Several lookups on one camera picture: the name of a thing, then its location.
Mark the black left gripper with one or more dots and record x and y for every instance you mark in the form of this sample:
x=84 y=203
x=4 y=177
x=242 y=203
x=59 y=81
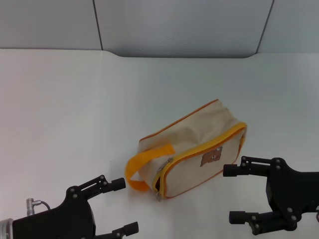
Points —
x=62 y=221

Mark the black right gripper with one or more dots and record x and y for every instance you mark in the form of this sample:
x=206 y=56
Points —
x=291 y=191

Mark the beige food bag orange trim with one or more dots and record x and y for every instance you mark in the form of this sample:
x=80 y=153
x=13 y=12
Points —
x=199 y=139

